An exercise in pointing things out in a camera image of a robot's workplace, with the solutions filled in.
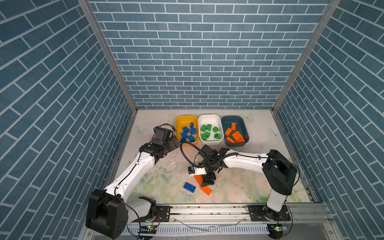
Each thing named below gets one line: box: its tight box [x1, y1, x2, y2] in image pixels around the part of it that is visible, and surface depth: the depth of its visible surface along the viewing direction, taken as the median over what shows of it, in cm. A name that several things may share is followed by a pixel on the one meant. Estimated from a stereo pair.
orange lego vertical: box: [231, 122, 237, 131], surface depth 111 cm
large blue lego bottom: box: [183, 182, 196, 194], surface depth 84 cm
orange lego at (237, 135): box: [231, 131, 243, 141], surface depth 107 cm
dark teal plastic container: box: [221, 115, 250, 147], surface depth 107 cm
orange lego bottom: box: [199, 186, 213, 196], surface depth 82 cm
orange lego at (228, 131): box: [225, 127, 233, 137], surface depth 107 cm
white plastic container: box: [198, 114, 224, 145], surface depth 108 cm
